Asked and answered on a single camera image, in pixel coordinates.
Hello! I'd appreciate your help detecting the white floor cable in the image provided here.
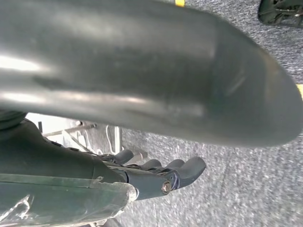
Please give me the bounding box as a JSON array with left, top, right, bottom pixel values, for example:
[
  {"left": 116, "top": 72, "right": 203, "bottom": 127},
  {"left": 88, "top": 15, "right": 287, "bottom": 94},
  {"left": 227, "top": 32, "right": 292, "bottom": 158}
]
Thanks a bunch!
[{"left": 105, "top": 125, "right": 117, "bottom": 155}]

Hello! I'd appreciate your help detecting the clear plastic film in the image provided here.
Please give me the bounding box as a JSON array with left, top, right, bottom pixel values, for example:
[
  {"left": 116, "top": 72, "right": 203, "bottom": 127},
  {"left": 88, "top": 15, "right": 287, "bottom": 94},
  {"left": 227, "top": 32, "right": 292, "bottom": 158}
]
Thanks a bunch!
[{"left": 0, "top": 174, "right": 138, "bottom": 227}]

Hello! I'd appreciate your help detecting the steel workbench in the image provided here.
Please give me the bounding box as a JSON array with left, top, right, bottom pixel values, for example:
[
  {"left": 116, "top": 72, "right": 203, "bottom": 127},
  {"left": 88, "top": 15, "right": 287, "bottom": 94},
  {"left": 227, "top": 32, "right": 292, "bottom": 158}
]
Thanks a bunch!
[{"left": 38, "top": 120, "right": 148, "bottom": 165}]

